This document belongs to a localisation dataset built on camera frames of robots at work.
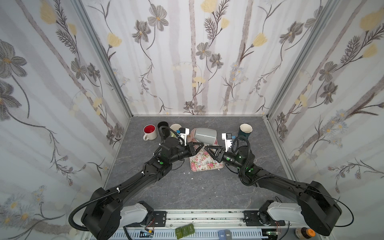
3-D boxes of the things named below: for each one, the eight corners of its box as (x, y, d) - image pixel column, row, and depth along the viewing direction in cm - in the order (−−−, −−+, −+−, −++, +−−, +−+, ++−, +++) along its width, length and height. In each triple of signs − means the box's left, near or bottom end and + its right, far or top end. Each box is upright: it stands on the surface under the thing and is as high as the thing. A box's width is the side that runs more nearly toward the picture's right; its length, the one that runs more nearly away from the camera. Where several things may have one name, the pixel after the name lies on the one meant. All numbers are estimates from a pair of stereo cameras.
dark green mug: (237, 142, 107) (241, 132, 98) (235, 133, 113) (239, 123, 104) (249, 142, 107) (254, 132, 98) (246, 133, 113) (251, 123, 104)
